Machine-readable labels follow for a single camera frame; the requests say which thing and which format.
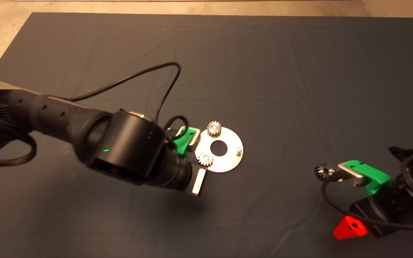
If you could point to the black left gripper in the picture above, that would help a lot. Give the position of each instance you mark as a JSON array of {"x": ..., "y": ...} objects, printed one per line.
[{"x": 192, "y": 179}]

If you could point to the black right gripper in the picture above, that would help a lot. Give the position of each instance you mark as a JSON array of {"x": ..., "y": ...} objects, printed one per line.
[{"x": 389, "y": 209}]

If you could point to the small steel planetary gear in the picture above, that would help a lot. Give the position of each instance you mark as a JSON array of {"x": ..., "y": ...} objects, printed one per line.
[
  {"x": 214, "y": 129},
  {"x": 205, "y": 159}
]

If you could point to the dark gear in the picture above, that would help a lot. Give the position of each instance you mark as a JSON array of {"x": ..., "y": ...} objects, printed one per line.
[{"x": 320, "y": 171}]

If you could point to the round metal carrier plate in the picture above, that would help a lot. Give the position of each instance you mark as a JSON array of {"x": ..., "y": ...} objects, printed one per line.
[{"x": 229, "y": 161}]

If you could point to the dark grey table cloth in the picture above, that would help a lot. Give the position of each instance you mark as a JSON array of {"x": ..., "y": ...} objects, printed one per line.
[{"x": 299, "y": 71}]

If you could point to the green left camera mount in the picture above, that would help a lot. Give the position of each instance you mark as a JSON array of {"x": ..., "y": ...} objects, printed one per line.
[{"x": 183, "y": 143}]

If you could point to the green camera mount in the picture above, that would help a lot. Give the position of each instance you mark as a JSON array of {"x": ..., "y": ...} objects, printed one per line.
[
  {"x": 183, "y": 143},
  {"x": 373, "y": 175}
]

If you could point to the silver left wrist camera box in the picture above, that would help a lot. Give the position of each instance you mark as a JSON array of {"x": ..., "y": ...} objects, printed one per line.
[{"x": 196, "y": 138}]

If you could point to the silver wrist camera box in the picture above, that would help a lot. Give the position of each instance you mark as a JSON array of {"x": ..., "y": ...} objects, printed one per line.
[
  {"x": 351, "y": 176},
  {"x": 196, "y": 138}
]

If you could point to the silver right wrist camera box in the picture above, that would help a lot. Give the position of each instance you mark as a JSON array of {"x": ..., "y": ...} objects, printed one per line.
[{"x": 351, "y": 176}]

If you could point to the green right camera mount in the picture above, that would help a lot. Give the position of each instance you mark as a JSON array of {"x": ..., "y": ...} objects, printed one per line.
[{"x": 373, "y": 175}]

